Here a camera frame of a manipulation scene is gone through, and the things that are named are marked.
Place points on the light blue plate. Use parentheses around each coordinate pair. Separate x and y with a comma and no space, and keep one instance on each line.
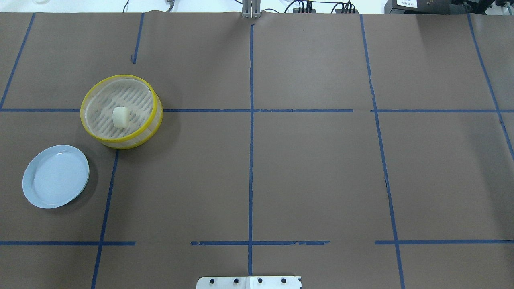
(55,176)

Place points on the aluminium frame post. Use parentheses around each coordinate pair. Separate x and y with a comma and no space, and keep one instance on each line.
(251,9)

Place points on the white foam bun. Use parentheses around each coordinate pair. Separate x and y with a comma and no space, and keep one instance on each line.
(121,117)

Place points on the yellow rimmed bamboo steamer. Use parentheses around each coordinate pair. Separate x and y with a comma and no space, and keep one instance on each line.
(142,135)

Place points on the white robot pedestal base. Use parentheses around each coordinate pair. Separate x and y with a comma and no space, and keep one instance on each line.
(250,282)

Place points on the black box on desk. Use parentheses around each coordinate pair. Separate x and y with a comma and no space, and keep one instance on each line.
(437,7)

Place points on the white steamer liner cloth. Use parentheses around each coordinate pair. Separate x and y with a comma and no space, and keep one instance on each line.
(119,91)

